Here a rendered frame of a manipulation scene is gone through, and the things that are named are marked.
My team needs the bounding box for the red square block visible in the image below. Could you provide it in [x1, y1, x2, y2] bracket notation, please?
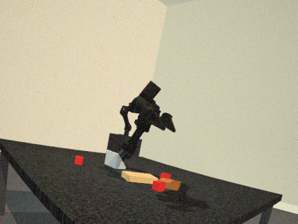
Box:
[74, 156, 84, 165]
[152, 180, 166, 192]
[160, 173, 171, 179]

